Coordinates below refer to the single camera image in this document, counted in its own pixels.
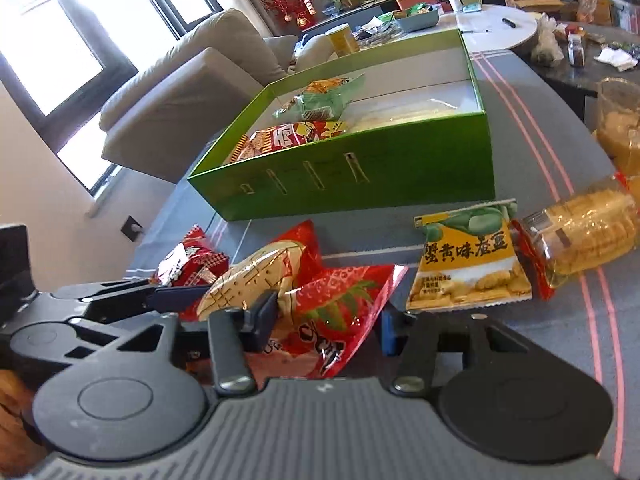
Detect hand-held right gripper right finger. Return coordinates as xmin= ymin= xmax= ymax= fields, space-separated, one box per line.
xmin=381 ymin=310 xmax=538 ymax=395

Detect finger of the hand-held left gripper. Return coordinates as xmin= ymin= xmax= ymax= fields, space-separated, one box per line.
xmin=52 ymin=280 xmax=212 ymax=313
xmin=65 ymin=312 xmax=163 ymax=348

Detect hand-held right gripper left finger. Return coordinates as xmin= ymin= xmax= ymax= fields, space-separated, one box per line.
xmin=107 ymin=290 xmax=278 ymax=395

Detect red checkered snack packet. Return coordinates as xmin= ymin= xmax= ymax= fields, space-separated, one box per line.
xmin=150 ymin=224 xmax=231 ymax=288

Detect red strawberry snack packet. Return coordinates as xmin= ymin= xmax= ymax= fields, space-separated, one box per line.
xmin=197 ymin=219 xmax=410 ymax=380

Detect yellow green bean snack packet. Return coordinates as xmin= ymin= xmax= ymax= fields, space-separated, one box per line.
xmin=406 ymin=199 xmax=533 ymax=313

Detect green cardboard box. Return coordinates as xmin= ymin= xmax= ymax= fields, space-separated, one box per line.
xmin=187 ymin=29 xmax=497 ymax=222

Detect red yellow cracker packet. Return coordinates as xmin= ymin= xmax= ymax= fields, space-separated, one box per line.
xmin=222 ymin=120 xmax=348 ymax=163

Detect clear biscuit packet red ends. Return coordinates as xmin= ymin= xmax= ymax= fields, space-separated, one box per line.
xmin=510 ymin=172 xmax=640 ymax=302

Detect clear packet of long biscuits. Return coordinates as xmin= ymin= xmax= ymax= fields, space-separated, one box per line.
xmin=345 ymin=97 xmax=473 ymax=133

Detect green white snack packet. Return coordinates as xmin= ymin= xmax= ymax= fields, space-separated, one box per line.
xmin=287 ymin=74 xmax=367 ymax=122

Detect person's left hand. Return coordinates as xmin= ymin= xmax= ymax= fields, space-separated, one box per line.
xmin=0 ymin=370 xmax=48 ymax=476

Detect beige recliner sofa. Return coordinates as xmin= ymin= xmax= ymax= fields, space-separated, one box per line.
xmin=99 ymin=7 xmax=301 ymax=183

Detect dark framed window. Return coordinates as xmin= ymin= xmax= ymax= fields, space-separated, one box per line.
xmin=0 ymin=0 xmax=223 ymax=196

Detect yellow can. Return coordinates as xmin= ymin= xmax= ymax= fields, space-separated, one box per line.
xmin=325 ymin=23 xmax=361 ymax=57

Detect glass pitcher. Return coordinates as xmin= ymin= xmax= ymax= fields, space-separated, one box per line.
xmin=595 ymin=77 xmax=640 ymax=176

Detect blue tray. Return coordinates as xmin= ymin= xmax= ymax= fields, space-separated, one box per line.
xmin=394 ymin=7 xmax=441 ymax=33

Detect round white table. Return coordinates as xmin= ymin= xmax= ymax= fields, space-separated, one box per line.
xmin=295 ymin=4 xmax=538 ymax=58

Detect dark marble round table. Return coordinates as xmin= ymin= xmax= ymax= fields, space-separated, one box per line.
xmin=515 ymin=20 xmax=640 ymax=96

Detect clear plastic bag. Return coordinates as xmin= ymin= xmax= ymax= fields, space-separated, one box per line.
xmin=530 ymin=12 xmax=566 ymax=67

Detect white tissue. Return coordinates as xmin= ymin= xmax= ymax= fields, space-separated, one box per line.
xmin=594 ymin=46 xmax=638 ymax=72

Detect orange plastic bag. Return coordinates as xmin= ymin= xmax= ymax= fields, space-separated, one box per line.
xmin=575 ymin=0 xmax=613 ymax=23

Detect clear storage bin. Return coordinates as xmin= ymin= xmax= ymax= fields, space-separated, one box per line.
xmin=607 ymin=0 xmax=640 ymax=26

